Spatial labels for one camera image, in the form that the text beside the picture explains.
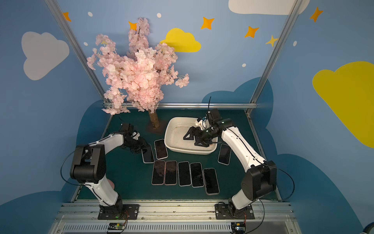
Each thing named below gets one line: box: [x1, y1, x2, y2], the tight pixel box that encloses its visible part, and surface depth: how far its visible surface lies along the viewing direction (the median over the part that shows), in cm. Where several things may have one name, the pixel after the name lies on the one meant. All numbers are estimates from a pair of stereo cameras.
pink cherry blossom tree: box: [86, 17, 190, 129], surface depth 69 cm
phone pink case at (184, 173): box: [177, 160, 192, 187], surface depth 90 cm
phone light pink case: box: [203, 167, 221, 195], surface depth 86 cm
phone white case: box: [189, 161, 205, 188], surface depth 87 cm
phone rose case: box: [150, 160, 167, 186], surface depth 88 cm
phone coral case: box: [164, 160, 178, 186], surface depth 87 cm
